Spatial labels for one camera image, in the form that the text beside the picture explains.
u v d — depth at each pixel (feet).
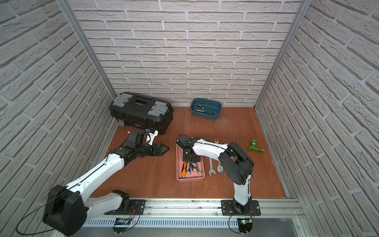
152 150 2.34
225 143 1.78
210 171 2.81
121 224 2.34
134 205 2.43
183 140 2.39
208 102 3.85
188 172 2.80
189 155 2.33
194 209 2.49
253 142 3.17
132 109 3.20
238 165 1.59
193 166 2.87
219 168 2.82
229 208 2.42
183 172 2.78
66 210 1.29
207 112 3.73
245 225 2.30
